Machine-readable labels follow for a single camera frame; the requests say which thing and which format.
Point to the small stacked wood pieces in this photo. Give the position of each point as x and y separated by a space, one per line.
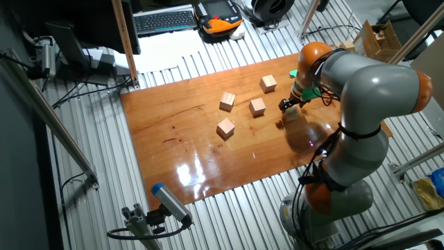
347 45

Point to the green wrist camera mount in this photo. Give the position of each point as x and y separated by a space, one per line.
310 93

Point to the open cardboard box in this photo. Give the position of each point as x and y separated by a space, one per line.
369 41

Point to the aluminium profile post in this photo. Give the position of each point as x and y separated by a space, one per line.
308 17

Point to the black round spool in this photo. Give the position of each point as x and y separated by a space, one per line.
267 12

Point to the aluminium frame beam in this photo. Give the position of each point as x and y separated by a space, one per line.
52 121

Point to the grey box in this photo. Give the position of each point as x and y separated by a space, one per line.
104 64

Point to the aluminium profile camera stand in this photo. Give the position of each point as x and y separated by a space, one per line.
138 225

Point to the silver camera with blue cap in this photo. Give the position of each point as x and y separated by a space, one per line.
170 203

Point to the grey board panel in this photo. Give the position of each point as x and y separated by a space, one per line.
430 66

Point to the wood coloured upright post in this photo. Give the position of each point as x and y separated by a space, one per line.
125 41

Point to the blue plastic bag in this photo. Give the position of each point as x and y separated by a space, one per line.
440 180

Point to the white computer mouse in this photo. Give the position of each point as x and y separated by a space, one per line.
238 33

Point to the aluminium profile bar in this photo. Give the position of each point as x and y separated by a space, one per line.
416 161
419 33

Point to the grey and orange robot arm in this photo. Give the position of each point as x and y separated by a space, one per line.
378 90

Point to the glossy brown wooden board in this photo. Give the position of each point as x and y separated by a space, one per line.
194 149

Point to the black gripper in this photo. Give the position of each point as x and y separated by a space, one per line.
297 102

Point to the black camera clamp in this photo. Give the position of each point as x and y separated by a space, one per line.
156 218

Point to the orange and black teach pendant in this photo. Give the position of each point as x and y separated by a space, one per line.
218 24

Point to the white paper sheets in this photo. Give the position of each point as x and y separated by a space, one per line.
163 52

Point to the yellow plastic bag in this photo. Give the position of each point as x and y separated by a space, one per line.
428 194

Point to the black office chair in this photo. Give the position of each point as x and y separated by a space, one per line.
423 8

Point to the black computer monitor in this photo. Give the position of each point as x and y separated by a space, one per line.
97 24

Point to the light wooden cube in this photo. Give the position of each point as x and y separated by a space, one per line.
257 107
292 115
225 127
227 101
267 83

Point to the black computer keyboard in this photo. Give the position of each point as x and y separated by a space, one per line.
163 21

